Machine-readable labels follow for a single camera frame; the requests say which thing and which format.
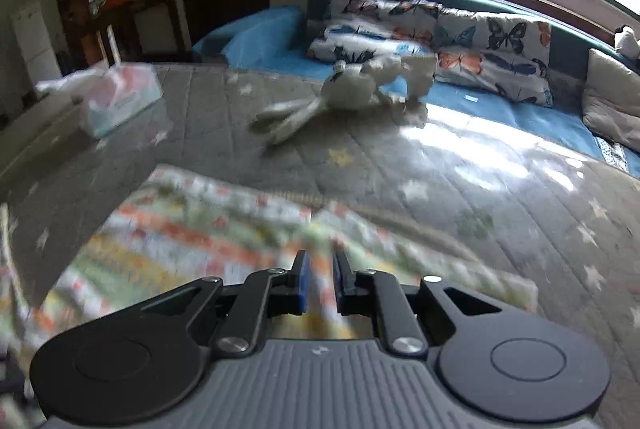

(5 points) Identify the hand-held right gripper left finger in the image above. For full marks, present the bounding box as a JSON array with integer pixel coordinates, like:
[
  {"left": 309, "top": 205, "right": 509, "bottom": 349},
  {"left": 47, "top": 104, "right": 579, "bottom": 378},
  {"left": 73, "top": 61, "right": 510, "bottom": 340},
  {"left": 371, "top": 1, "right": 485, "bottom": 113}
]
[{"left": 140, "top": 250, "right": 312, "bottom": 356}]

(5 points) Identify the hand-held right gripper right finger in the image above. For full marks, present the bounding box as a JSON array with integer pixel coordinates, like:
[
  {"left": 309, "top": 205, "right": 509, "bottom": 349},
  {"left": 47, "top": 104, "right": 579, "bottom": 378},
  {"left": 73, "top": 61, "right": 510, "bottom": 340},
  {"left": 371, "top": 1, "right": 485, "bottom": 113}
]
[{"left": 333, "top": 247, "right": 504, "bottom": 356}]

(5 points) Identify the colourful patterned cloth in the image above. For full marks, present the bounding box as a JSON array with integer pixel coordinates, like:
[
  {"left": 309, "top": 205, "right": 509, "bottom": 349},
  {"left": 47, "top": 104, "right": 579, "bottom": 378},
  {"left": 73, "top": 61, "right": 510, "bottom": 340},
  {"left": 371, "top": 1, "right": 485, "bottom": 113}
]
[{"left": 0, "top": 164, "right": 539, "bottom": 429}]

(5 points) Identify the grey star quilted mat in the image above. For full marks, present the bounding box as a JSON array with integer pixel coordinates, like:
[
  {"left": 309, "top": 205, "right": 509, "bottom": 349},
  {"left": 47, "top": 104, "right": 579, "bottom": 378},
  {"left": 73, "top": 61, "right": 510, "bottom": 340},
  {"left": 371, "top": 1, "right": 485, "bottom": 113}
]
[{"left": 0, "top": 63, "right": 640, "bottom": 429}]

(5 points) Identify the white plush rabbit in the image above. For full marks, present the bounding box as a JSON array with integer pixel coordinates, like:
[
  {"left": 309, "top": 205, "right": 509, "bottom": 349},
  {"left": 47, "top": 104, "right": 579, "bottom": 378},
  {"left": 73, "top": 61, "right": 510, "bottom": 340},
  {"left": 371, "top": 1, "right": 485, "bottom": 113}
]
[{"left": 248, "top": 53, "right": 436, "bottom": 146}]

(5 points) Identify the butterfly print pillow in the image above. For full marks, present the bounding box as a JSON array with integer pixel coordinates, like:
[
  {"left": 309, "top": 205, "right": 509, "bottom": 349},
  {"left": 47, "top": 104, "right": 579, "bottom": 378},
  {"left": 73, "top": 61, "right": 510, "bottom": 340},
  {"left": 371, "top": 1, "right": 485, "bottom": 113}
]
[
  {"left": 306, "top": 24, "right": 437, "bottom": 66},
  {"left": 306, "top": 0, "right": 640, "bottom": 77},
  {"left": 324, "top": 0, "right": 442, "bottom": 40},
  {"left": 432, "top": 8, "right": 554, "bottom": 108}
]

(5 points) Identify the blue sofa sheet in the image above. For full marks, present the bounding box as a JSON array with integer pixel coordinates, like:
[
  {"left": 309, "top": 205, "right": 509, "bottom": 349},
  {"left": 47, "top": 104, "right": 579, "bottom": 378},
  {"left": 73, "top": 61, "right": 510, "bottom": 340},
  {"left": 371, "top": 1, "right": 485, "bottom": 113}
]
[{"left": 192, "top": 6, "right": 640, "bottom": 180}]

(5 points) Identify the tissue pack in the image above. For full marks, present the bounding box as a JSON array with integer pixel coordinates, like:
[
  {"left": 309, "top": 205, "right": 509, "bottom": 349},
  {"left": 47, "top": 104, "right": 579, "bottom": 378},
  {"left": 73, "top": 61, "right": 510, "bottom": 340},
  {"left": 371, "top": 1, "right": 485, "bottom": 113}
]
[{"left": 37, "top": 64, "right": 162, "bottom": 139}]

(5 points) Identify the beige cushion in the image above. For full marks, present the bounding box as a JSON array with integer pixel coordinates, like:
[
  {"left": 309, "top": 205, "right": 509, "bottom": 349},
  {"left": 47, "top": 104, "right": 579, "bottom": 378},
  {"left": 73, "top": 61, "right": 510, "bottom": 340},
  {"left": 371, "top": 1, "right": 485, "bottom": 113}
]
[{"left": 582, "top": 48, "right": 640, "bottom": 153}]

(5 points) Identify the small plush toy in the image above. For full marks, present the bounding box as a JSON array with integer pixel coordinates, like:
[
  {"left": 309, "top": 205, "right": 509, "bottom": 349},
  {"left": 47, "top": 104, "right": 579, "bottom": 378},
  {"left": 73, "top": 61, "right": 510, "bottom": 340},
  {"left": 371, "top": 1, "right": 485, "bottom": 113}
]
[{"left": 613, "top": 25, "right": 640, "bottom": 60}]

